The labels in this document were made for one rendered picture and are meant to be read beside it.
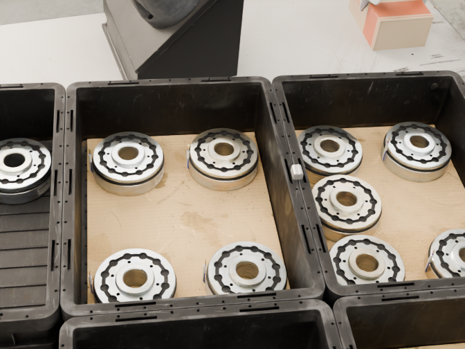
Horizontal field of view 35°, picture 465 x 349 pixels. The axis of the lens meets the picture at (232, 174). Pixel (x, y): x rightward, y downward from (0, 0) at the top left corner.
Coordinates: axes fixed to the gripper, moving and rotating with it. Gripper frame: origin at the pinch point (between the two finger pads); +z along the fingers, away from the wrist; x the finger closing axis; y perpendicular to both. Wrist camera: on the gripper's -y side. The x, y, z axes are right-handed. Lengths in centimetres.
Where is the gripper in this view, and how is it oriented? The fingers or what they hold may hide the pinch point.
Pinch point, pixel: (390, 6)
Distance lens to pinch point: 166.5
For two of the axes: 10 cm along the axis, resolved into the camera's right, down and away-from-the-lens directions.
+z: -0.7, 6.9, 7.2
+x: 9.7, -1.1, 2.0
